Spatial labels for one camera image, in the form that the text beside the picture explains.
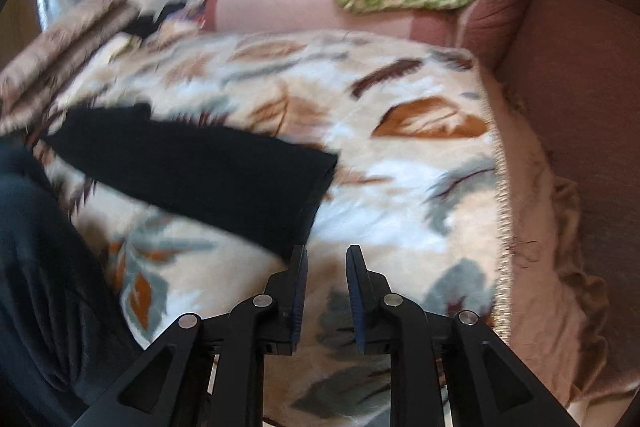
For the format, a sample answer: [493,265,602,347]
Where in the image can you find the dark blue garment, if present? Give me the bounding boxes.
[0,142,146,427]

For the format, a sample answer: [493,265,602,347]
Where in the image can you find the brown striped folded blanket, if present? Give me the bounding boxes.
[0,0,146,132]

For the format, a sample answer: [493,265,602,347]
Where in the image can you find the black pants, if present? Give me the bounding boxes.
[44,103,340,260]

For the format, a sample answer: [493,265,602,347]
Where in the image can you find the leaf print blanket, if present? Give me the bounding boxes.
[0,29,516,427]

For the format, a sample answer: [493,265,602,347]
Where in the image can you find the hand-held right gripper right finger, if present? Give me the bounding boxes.
[346,244,581,427]

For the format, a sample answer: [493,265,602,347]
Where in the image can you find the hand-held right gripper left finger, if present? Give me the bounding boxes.
[72,244,308,427]

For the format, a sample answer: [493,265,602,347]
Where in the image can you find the white yellow cloth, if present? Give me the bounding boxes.
[107,34,146,58]

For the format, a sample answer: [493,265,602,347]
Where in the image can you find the black cloth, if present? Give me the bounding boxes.
[122,2,186,40]

